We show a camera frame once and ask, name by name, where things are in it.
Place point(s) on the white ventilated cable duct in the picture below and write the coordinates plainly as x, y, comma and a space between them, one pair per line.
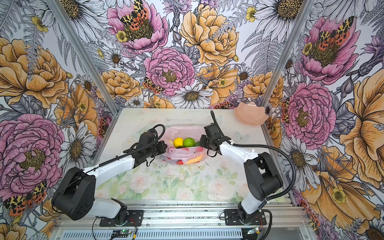
157, 234

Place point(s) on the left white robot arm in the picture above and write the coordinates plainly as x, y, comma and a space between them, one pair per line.
75, 196

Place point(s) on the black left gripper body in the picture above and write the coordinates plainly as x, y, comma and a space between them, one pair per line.
156, 149

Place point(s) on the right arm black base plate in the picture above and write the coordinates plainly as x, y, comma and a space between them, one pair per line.
235, 217

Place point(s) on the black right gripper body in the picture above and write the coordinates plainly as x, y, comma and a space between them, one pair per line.
205, 142

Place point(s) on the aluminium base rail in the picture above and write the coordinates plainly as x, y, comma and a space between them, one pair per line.
205, 214

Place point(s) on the right green circuit board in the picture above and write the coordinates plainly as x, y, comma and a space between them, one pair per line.
254, 231

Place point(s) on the left aluminium corner post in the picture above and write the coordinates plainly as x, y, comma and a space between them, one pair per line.
70, 30

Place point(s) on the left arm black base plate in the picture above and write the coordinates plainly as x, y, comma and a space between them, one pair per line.
129, 218

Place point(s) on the pink printed plastic bag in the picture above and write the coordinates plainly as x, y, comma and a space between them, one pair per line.
181, 155

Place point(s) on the fake yellow lemon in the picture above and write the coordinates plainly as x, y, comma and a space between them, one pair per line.
178, 143

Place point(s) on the fake green lime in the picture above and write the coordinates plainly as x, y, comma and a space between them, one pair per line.
189, 142

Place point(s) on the fake yellow banana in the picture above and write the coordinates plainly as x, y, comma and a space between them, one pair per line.
196, 159

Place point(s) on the left green circuit board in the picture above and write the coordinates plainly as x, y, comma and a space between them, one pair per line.
122, 234

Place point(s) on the right aluminium corner post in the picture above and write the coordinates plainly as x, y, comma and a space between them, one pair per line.
291, 40

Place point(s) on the green circuit board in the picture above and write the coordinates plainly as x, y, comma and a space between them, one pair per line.
122, 234
254, 231

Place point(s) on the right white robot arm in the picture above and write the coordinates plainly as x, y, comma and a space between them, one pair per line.
262, 175

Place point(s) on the aluminium corner post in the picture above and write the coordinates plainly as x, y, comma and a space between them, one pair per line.
70, 30
291, 40

